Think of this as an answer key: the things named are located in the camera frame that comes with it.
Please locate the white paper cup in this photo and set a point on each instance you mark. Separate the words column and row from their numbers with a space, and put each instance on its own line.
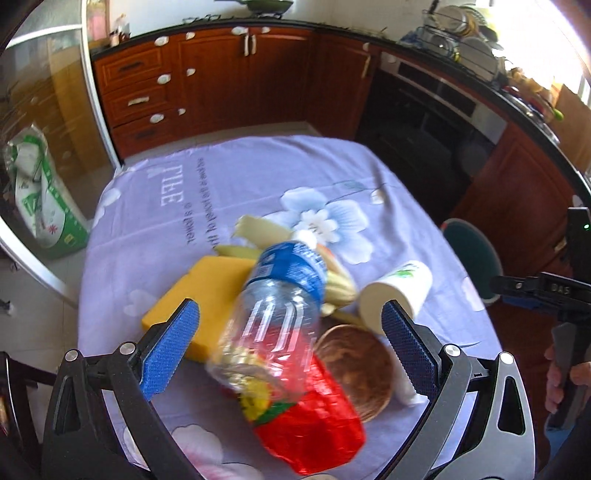
column 397, row 295

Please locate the teal plastic basin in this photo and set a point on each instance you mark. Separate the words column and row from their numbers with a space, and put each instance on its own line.
column 471, row 254

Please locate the glass sliding door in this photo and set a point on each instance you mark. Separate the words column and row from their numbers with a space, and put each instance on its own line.
column 46, row 92

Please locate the dark chair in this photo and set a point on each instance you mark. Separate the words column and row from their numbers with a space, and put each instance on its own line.
column 18, row 392

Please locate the red snack bag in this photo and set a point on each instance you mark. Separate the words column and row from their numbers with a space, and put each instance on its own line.
column 314, row 424

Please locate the green frying pan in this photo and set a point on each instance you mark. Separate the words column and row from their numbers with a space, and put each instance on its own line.
column 270, row 4

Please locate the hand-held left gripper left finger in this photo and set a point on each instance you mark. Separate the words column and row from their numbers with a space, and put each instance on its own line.
column 171, row 350

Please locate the wooden kitchen cabinet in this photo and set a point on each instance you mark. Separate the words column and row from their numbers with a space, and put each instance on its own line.
column 521, row 184
column 277, row 83

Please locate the metal dish rack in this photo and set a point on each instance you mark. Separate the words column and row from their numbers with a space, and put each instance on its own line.
column 461, row 41

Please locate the yellow sponge block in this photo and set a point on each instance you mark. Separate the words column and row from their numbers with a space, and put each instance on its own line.
column 203, row 295

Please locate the green and white plastic bag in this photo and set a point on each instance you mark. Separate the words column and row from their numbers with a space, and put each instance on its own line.
column 41, row 207

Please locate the pale corn husk leaf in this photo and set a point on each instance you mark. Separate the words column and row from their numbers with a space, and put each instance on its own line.
column 258, row 228

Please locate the brown wooden bowl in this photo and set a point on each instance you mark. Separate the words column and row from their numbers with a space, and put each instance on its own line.
column 360, row 369

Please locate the yellow-green corn husk bundle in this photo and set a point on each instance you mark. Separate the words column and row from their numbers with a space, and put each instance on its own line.
column 341, row 286

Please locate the clear plastic bottle blue label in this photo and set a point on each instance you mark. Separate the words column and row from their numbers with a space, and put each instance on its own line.
column 272, row 323

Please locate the purple floral tablecloth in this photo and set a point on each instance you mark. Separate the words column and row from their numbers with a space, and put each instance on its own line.
column 184, row 221

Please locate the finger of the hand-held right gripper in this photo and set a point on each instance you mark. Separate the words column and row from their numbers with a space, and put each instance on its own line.
column 512, row 285

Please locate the black built-in oven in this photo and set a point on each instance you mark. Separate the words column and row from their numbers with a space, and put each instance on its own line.
column 415, row 115

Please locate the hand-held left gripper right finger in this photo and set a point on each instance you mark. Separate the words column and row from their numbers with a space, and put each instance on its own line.
column 408, row 355

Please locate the person's right hand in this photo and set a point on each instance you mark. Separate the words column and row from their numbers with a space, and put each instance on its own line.
column 552, row 387

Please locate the white red yogurt lid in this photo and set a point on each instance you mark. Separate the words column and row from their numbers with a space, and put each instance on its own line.
column 410, row 399

